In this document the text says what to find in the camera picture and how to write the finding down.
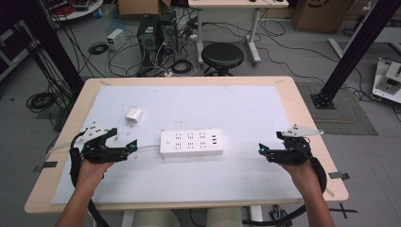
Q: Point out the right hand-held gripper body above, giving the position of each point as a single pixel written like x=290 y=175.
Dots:
x=293 y=154

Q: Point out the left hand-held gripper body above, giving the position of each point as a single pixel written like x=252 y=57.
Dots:
x=97 y=153

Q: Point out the person's left hand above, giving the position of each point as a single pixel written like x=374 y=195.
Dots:
x=93 y=173

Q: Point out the person's right hand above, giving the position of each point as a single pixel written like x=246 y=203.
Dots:
x=301 y=176

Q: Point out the white charger plug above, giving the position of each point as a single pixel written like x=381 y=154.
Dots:
x=134 y=116

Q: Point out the light wooden table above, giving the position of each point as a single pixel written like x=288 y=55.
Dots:
x=296 y=94

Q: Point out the grey tape strip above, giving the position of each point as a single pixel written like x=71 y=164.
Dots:
x=339 y=175
x=47 y=165

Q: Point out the white power strip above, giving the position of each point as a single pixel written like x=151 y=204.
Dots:
x=190 y=143

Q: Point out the small circuit board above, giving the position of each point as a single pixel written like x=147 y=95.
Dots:
x=279 y=215

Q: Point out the grey floor mat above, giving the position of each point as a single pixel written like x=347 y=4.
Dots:
x=350 y=119

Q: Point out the white table mat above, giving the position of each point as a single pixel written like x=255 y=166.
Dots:
x=189 y=183

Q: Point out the black floor tape cross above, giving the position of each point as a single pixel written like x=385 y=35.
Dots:
x=343 y=210

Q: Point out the white bench power supply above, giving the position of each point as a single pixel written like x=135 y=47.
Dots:
x=116 y=39

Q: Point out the black round stool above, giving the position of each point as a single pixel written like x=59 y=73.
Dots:
x=222 y=56

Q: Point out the black computer tower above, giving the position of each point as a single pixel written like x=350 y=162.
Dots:
x=147 y=36
x=168 y=30

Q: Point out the white machine base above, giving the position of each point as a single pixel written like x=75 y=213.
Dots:
x=387 y=82

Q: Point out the large cardboard box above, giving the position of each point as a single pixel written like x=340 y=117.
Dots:
x=318 y=15

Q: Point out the round white table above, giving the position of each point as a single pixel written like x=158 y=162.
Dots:
x=78 y=12

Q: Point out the grey metal shelf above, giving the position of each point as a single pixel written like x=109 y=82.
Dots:
x=12 y=53

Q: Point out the small cardboard box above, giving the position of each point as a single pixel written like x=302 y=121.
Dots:
x=138 y=7

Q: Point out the white-legged wooden desk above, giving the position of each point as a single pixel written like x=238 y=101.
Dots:
x=236 y=3

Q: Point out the black metal frame post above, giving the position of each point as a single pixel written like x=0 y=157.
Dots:
x=356 y=50
x=53 y=47

